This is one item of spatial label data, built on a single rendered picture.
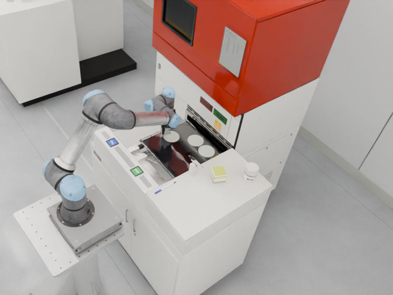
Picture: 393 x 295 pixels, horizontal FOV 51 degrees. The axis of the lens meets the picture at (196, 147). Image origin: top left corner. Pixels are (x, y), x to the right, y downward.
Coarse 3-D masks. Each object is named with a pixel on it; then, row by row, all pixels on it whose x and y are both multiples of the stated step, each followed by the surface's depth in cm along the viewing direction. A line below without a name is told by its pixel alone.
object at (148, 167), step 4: (144, 160) 241; (144, 164) 239; (148, 164) 240; (144, 168) 237; (148, 168) 238; (152, 168) 238; (148, 172) 236; (152, 172) 236; (156, 172) 236; (152, 176) 234; (156, 176) 234; (160, 176) 234; (156, 180) 232; (160, 180) 232; (164, 180) 233
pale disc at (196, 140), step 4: (192, 136) 257; (196, 136) 258; (200, 136) 258; (188, 140) 254; (192, 140) 255; (196, 140) 255; (200, 140) 256; (192, 144) 253; (196, 144) 253; (200, 144) 253
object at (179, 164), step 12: (180, 132) 259; (192, 132) 260; (156, 144) 249; (168, 144) 250; (180, 144) 252; (204, 144) 254; (168, 156) 243; (180, 156) 244; (192, 156) 246; (168, 168) 237; (180, 168) 238
